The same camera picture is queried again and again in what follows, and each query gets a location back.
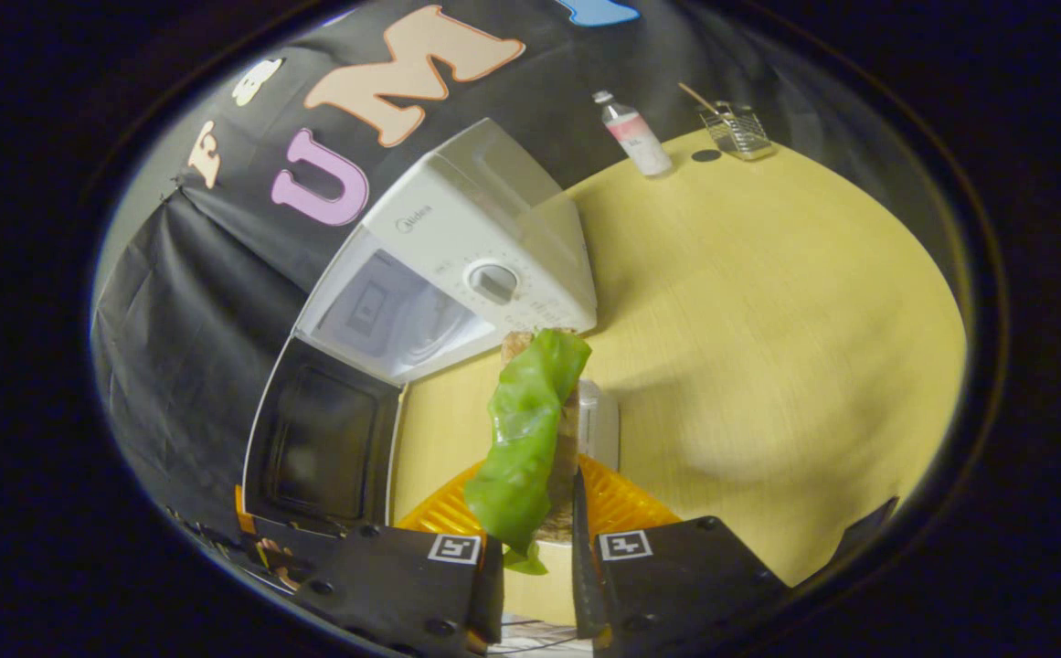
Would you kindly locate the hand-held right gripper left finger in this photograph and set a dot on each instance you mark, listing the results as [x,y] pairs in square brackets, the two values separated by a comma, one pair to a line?
[384,576]

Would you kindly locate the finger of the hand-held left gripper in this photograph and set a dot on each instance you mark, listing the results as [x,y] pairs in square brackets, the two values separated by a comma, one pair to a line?
[239,512]

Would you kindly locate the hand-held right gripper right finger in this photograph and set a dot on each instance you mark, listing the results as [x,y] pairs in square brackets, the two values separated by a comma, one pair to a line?
[585,576]

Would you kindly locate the sandwich with green lettuce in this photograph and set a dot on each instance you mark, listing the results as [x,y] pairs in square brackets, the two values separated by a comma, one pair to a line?
[525,429]

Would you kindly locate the white microwave oven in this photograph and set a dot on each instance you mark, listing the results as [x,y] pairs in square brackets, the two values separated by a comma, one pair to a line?
[457,228]

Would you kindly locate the black backdrop cloth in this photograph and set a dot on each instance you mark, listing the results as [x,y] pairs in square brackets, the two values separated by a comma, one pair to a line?
[192,320]

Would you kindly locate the small black round lid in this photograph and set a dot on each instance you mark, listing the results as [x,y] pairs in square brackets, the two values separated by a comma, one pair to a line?
[705,155]

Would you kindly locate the small bottle with pink label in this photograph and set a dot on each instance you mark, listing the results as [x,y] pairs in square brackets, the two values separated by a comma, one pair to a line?
[640,137]

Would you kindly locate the wooden stick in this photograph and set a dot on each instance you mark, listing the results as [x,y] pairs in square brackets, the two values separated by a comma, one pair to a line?
[696,95]

